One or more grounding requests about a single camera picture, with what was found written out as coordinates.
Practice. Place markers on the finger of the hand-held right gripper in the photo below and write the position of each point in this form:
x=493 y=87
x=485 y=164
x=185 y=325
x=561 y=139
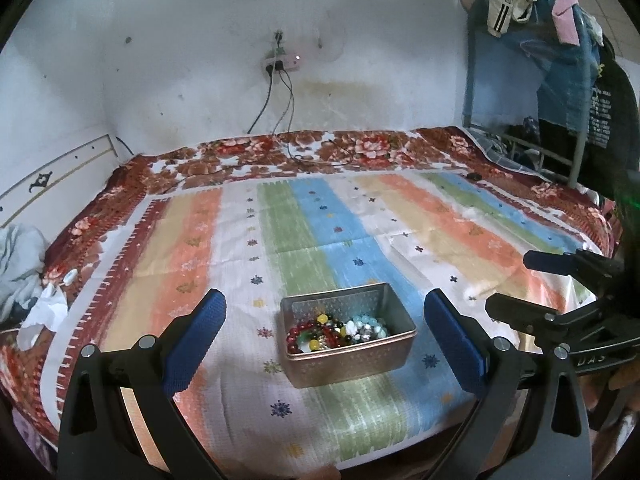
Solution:
x=520 y=315
x=550 y=261

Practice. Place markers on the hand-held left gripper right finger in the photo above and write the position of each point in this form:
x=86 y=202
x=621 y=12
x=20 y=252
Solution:
x=455 y=345

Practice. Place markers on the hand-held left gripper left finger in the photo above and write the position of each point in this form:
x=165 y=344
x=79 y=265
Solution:
x=200 y=340

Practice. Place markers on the metal tin box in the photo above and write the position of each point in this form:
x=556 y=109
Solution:
x=350 y=365

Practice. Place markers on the person's right hand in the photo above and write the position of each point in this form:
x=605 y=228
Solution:
x=592 y=395

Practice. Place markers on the small white object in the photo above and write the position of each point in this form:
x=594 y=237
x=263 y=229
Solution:
x=70 y=276

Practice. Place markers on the striped colourful mat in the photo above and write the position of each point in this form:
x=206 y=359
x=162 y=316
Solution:
x=320 y=240

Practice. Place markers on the white crumpled tissue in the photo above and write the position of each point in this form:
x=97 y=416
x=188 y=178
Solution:
x=45 y=310

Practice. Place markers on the black printed shirt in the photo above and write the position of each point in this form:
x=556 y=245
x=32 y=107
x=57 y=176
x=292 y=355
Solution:
x=612 y=110

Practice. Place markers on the blue denim garment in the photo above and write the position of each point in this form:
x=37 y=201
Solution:
x=565 y=80

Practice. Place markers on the metal clothes rack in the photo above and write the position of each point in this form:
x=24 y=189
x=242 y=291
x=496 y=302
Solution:
x=470 y=85

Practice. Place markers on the grey crumpled cloth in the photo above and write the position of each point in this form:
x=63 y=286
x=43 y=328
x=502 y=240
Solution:
x=20 y=260

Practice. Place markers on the white headboard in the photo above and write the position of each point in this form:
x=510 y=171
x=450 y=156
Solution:
x=50 y=175

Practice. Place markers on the pink garment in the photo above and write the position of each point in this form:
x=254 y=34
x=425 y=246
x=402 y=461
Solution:
x=565 y=15

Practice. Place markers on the white jacket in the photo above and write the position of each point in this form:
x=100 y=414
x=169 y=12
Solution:
x=505 y=0

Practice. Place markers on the white power strip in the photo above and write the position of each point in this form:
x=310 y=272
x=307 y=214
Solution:
x=285 y=63

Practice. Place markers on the wall socket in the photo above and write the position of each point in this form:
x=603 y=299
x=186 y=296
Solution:
x=278 y=37

